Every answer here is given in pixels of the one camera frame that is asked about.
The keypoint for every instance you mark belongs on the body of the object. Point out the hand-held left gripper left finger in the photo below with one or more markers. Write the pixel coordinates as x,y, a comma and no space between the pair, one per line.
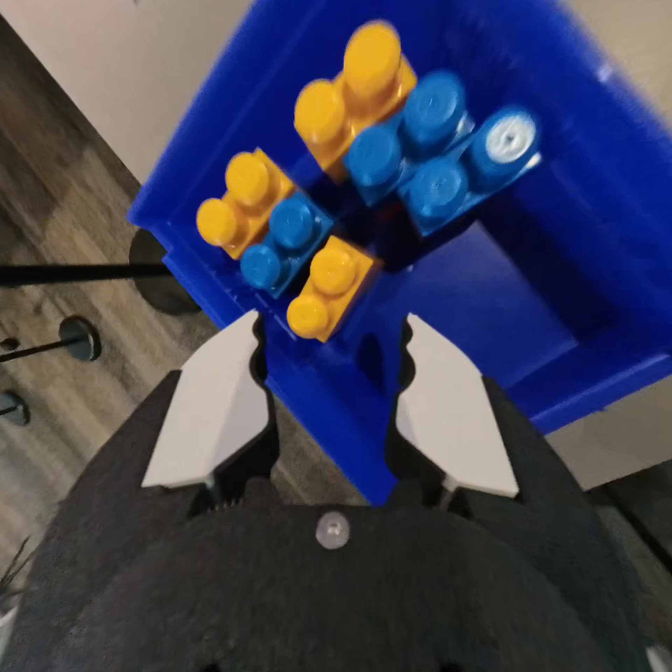
210,420

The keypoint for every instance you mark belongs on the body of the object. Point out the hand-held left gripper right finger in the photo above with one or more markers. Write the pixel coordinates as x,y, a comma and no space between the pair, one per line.
451,420

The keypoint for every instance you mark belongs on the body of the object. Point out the blue plastic bin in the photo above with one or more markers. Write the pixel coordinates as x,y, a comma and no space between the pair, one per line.
472,294

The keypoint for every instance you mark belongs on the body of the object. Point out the pile of assorted blocks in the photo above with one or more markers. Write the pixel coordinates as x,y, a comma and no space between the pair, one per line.
367,68

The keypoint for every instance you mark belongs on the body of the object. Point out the black round-footed stand base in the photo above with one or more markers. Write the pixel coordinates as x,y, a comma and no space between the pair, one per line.
78,338

